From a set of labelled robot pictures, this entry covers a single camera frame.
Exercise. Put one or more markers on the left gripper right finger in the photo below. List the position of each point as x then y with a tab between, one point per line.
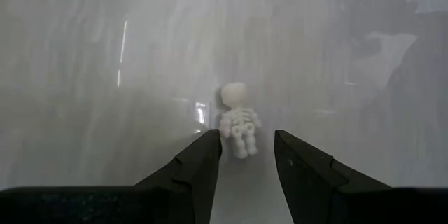
350	206

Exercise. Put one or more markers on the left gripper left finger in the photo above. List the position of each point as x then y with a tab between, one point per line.
122	206

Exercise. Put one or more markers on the white ghost figurine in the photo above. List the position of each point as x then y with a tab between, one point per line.
239	120

